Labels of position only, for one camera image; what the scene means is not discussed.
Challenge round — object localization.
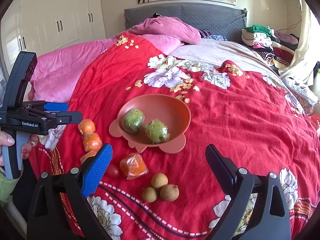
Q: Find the white wardrobe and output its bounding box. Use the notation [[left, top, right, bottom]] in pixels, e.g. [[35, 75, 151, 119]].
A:
[[1, 0, 106, 73]]

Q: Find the wrapped green fruit right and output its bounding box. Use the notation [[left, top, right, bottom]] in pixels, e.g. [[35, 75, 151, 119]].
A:
[[144, 119, 170, 144]]

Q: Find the wrapped green fruit left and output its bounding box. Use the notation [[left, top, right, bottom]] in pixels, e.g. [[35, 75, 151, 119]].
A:
[[122, 108, 145, 134]]

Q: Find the red cherry tomato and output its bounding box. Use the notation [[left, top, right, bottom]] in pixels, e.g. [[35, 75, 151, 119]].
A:
[[105, 164, 120, 179]]

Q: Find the brown longan fruit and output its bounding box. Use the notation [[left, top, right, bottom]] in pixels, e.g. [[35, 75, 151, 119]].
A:
[[160, 184, 180, 202], [142, 187, 157, 203], [151, 173, 168, 190]]

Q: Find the pink footed fruit bowl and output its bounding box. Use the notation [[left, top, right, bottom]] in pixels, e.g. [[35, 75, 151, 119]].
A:
[[109, 94, 191, 154]]

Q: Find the red floral bedspread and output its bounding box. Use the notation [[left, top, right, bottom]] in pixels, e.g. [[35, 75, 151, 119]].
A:
[[35, 31, 320, 240]]

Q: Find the cream curtain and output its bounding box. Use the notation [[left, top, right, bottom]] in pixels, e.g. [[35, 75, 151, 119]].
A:
[[279, 0, 319, 86]]

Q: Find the pink plush blanket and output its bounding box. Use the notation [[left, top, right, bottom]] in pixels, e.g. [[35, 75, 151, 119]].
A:
[[29, 31, 182, 108]]

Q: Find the pink pillow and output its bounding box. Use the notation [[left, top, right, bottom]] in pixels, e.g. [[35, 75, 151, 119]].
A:
[[127, 16, 201, 44]]

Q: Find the person's left hand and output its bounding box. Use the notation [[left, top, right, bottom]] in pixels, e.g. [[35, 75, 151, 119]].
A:
[[0, 130, 40, 167]]

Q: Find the pile of folded clothes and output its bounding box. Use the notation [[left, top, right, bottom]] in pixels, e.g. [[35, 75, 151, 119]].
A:
[[241, 24, 299, 69]]

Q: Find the wrapped green fruit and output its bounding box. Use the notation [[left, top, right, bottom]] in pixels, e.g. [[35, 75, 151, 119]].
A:
[[122, 108, 145, 134], [144, 119, 170, 144]]

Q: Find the grey quilted headboard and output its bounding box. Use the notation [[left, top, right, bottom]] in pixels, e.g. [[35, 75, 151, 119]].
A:
[[124, 2, 247, 43]]

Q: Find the beige bed sheet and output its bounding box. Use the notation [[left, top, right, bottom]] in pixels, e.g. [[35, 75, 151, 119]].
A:
[[170, 38, 287, 89]]

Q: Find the orange tangerine large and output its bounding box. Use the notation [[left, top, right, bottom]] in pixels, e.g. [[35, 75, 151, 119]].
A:
[[120, 153, 149, 180]]

